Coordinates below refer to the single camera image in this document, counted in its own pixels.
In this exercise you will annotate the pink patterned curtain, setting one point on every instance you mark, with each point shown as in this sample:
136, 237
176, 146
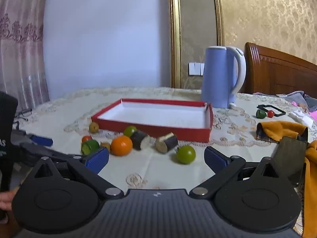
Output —
19, 42

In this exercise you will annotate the large green tomato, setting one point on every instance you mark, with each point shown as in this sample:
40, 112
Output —
185, 155

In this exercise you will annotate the white wall switch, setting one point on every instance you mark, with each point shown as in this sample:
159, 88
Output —
195, 69

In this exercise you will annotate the dark eggplant piece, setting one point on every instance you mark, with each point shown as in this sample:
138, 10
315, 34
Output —
138, 140
167, 143

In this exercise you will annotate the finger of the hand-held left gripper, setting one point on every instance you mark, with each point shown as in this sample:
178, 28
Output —
42, 140
37, 151

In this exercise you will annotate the green cucumber piece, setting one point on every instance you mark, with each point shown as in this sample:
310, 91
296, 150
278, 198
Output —
90, 147

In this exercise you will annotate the red shallow box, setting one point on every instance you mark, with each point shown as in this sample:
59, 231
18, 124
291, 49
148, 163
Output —
153, 117

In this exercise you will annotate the small red tomato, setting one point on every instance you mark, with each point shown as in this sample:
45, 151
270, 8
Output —
270, 113

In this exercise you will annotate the small white remote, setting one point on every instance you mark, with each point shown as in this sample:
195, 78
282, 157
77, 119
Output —
281, 95

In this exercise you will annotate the black rectangular frame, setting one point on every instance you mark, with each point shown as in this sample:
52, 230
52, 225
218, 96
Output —
279, 112

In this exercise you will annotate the orange cloth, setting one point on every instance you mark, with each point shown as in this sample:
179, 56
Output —
282, 129

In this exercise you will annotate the black eyeglasses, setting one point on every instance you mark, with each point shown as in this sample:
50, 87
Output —
23, 114

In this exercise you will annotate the person's left hand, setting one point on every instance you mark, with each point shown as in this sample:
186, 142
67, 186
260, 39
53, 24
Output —
7, 199

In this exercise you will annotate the green fruit piece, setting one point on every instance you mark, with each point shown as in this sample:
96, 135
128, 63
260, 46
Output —
261, 114

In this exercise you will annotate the yellowish brown small fruit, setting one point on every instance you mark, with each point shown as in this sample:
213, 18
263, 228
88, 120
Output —
105, 145
94, 127

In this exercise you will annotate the red cherry tomato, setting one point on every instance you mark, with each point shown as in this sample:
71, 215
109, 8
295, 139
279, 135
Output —
86, 138

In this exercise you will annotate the white tissue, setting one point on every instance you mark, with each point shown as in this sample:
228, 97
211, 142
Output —
301, 119

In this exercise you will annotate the dark olive cloth strip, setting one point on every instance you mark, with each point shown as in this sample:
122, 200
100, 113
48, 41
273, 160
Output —
289, 158

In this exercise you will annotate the gold framed wall panel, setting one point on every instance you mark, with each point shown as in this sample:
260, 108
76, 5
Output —
198, 29

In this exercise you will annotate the grey blanket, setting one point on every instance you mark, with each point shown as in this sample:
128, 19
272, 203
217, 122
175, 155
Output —
296, 96

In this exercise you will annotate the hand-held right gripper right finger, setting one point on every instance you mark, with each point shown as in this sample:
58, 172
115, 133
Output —
216, 159

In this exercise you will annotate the orange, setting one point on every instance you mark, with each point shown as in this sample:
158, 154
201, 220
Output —
121, 145

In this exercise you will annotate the blue electric kettle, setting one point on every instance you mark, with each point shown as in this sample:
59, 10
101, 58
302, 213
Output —
218, 79

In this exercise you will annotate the cream lace tablecloth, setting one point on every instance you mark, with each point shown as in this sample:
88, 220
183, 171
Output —
153, 168

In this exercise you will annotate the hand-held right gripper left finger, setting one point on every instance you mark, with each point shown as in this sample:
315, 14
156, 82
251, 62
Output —
97, 160

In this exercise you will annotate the pink cloth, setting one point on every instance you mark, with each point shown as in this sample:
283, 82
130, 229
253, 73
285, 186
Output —
312, 115

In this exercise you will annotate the small yellow-green tomato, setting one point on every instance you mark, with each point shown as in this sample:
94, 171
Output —
130, 131

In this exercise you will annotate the wooden headboard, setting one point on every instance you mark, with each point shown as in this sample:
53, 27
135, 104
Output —
277, 69

